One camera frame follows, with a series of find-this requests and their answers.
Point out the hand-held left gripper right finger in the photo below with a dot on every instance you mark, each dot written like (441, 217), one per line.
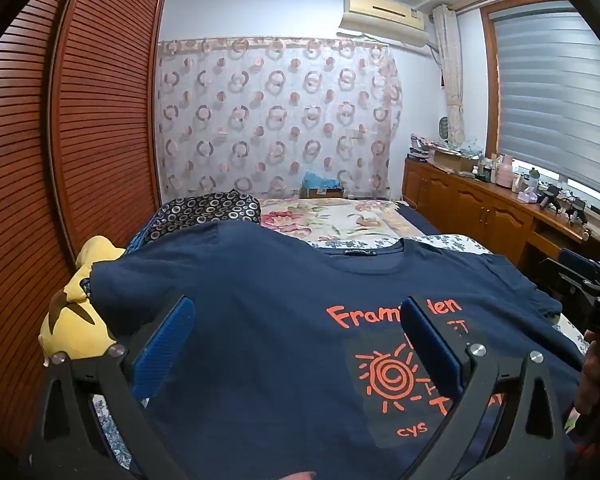
(432, 350)

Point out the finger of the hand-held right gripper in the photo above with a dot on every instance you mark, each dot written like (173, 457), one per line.
(580, 259)
(560, 280)

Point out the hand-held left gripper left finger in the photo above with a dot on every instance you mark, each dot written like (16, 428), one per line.
(161, 347)

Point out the navy printed T-shirt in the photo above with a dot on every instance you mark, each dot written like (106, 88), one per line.
(255, 310)

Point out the lilac tissue pack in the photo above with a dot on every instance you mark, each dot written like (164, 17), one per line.
(528, 195)

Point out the yellow plush toy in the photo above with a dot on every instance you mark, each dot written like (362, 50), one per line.
(75, 320)

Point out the green-capped bottle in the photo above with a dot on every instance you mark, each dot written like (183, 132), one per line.
(533, 179)

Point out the blue floral bed sheet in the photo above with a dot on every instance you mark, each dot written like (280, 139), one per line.
(460, 245)

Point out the long wooden cabinet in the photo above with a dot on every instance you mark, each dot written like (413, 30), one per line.
(480, 210)

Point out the pink bottle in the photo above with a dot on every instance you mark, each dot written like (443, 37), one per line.
(505, 172)

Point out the navy bed sheet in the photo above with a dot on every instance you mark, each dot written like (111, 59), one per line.
(417, 220)

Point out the black circle-patterned cloth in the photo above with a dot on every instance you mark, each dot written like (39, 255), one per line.
(200, 212)

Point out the open cardboard box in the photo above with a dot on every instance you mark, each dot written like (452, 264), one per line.
(455, 161)

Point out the grey striped window blind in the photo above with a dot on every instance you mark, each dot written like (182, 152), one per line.
(555, 100)

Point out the pink floral blanket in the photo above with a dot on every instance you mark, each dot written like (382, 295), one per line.
(330, 220)

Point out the small white fan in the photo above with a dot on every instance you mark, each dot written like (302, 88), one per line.
(445, 129)

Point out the blue plastic bag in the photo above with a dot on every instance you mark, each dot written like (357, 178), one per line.
(320, 180)

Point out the wooden louvered wardrobe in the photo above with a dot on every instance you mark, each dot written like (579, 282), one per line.
(55, 160)

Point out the tied floral window curtain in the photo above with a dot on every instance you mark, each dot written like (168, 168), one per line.
(452, 75)

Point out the circle-patterned sheer wall curtain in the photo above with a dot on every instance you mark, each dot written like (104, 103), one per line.
(280, 120)

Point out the cream wall air conditioner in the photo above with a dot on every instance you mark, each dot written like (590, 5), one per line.
(382, 15)

